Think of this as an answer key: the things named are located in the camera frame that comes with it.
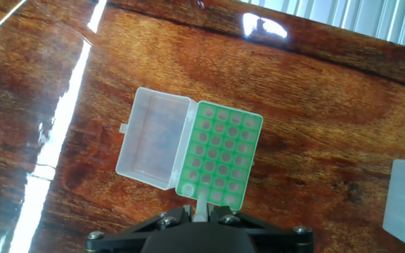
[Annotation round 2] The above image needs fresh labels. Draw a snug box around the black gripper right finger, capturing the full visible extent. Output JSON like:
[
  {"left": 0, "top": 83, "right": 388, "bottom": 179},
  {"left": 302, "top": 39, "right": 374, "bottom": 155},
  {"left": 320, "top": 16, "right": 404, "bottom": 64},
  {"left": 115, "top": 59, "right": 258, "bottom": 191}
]
[{"left": 205, "top": 205, "right": 316, "bottom": 253}]

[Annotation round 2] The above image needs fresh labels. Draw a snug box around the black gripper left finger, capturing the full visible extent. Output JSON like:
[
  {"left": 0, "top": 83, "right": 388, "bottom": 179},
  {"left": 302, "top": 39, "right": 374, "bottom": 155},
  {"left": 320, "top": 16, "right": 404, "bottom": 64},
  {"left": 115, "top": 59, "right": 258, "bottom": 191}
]
[{"left": 84, "top": 205, "right": 194, "bottom": 253}]

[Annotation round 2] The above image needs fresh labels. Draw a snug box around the low green rack tip box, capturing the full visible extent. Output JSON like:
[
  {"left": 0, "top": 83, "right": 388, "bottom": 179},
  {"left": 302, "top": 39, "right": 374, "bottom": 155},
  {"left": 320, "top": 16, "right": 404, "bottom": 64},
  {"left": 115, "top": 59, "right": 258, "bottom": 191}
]
[{"left": 115, "top": 86, "right": 264, "bottom": 212}]

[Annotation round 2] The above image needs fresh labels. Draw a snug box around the glossy brown wooden board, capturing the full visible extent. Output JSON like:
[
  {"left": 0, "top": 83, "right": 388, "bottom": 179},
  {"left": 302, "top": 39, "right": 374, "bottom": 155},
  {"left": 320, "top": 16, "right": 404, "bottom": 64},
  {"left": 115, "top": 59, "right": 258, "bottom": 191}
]
[{"left": 0, "top": 0, "right": 405, "bottom": 253}]

